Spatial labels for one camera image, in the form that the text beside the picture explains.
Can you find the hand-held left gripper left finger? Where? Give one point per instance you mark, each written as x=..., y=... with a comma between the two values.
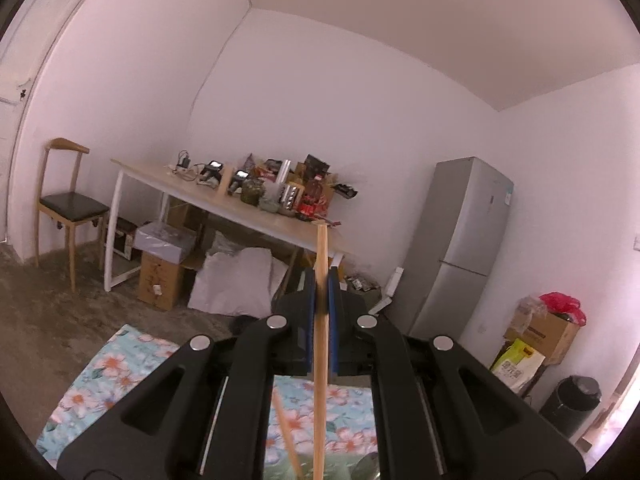
x=311, y=320

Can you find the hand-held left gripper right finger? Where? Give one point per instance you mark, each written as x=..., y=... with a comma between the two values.
x=334, y=325

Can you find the wooden chopstick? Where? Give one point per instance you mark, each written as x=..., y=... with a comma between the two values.
x=287, y=435
x=320, y=410

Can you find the white plastic strip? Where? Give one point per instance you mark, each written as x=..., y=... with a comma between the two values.
x=394, y=287

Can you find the white sack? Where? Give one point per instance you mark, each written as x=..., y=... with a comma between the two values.
x=235, y=280

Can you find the oil bottle with red label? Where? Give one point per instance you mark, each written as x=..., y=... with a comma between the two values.
x=314, y=200

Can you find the silver striped box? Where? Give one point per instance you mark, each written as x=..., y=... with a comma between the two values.
x=291, y=196

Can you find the dark green jar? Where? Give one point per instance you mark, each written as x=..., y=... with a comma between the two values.
x=253, y=192

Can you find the black device with screen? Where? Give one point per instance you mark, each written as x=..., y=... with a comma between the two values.
x=211, y=171
x=240, y=181

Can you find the small cardboard box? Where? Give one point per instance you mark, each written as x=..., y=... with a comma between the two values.
x=157, y=280

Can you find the grey refrigerator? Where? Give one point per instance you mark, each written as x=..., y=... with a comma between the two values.
x=465, y=230

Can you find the white long table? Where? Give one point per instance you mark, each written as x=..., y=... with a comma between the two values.
x=200, y=195

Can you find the yellow rice bag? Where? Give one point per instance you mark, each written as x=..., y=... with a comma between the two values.
x=517, y=365

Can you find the black charger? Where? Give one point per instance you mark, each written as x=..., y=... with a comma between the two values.
x=185, y=161

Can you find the floral tablecloth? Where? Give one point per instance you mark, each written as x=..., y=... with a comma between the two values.
x=110, y=370

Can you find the brown cardboard box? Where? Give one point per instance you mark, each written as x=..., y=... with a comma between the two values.
x=550, y=332

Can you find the red plastic bag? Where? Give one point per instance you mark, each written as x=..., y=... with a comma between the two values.
x=562, y=302

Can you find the black trash bin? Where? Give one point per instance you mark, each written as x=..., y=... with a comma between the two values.
x=570, y=405

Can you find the wooden chair with black seat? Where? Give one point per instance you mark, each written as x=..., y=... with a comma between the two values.
x=70, y=205

